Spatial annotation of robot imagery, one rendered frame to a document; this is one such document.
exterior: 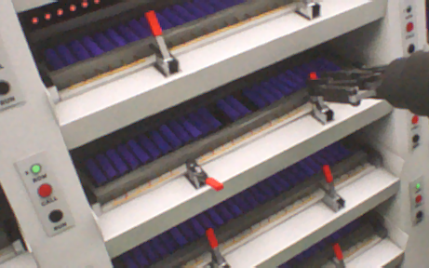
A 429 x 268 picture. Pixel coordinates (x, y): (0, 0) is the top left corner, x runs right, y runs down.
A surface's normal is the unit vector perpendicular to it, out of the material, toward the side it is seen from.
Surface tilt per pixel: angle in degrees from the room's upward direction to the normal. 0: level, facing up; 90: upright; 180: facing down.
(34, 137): 90
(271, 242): 17
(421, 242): 90
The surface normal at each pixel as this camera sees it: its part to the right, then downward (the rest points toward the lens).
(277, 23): -0.06, -0.75
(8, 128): 0.50, 0.28
